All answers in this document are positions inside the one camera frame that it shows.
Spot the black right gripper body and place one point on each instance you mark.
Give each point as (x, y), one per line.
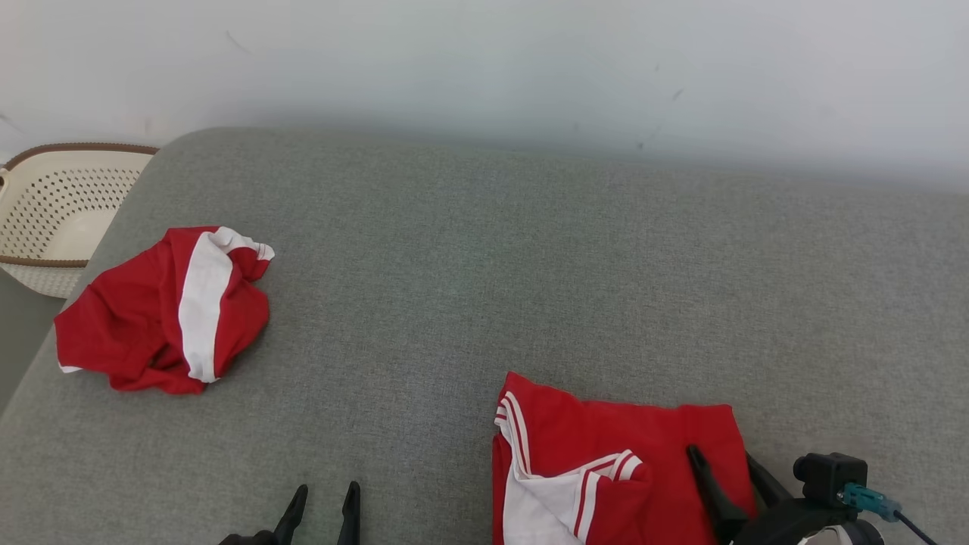
(795, 522)

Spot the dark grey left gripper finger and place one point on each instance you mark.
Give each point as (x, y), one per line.
(291, 515)
(350, 518)

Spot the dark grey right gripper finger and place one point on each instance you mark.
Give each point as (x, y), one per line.
(771, 488)
(719, 503)

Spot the red basketball jersey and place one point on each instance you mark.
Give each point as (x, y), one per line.
(621, 431)

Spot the red white-striped basketball shorts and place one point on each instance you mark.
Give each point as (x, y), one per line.
(129, 325)

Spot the grey fabric panel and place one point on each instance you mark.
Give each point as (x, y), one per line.
(469, 288)

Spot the cream perforated laundry basket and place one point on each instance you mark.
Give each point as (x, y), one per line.
(53, 204)

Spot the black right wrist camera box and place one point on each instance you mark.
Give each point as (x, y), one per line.
(825, 477)

